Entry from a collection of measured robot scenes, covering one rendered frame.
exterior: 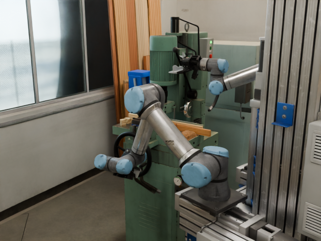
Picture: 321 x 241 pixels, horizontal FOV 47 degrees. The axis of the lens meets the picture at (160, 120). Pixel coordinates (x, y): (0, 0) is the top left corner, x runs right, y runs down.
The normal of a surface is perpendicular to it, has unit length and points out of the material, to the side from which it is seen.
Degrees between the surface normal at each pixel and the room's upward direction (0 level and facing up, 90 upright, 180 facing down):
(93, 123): 90
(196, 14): 90
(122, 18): 87
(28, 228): 0
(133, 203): 90
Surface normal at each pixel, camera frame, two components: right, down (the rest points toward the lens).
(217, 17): -0.55, 0.22
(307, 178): -0.75, 0.18
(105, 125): 0.84, 0.15
